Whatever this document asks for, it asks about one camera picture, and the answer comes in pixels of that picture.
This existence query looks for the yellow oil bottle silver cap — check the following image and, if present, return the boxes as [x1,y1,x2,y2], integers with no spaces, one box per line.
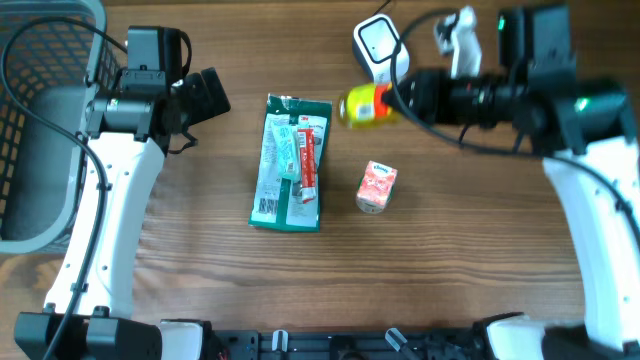
[337,83,398,128]

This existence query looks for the pink Kleenex tissue pack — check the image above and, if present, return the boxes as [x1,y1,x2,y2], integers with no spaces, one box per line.
[360,161,398,188]

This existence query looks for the Knorr jar green lid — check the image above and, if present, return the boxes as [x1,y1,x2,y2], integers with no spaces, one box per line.
[355,182,394,214]

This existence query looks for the teal toothbrush package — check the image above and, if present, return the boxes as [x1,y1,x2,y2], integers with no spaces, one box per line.
[272,123,301,182]

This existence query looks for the red white tube package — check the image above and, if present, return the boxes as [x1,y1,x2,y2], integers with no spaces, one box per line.
[297,128,317,204]

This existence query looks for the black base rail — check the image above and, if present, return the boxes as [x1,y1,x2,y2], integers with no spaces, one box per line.
[203,327,495,360]

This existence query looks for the green 3M gloves package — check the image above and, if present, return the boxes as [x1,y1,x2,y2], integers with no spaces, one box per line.
[249,94,332,232]

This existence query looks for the white barcode scanner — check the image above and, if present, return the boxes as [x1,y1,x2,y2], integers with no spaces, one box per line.
[352,14,399,84]

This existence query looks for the grey plastic mesh basket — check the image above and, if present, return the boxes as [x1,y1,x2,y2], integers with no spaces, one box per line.
[0,0,121,255]

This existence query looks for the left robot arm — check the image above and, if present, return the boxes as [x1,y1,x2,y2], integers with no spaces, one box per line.
[14,26,230,359]

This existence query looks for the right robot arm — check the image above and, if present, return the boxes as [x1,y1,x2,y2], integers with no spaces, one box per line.
[384,4,639,359]

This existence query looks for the right camera cable black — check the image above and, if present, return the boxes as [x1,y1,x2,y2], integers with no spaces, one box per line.
[388,8,640,226]

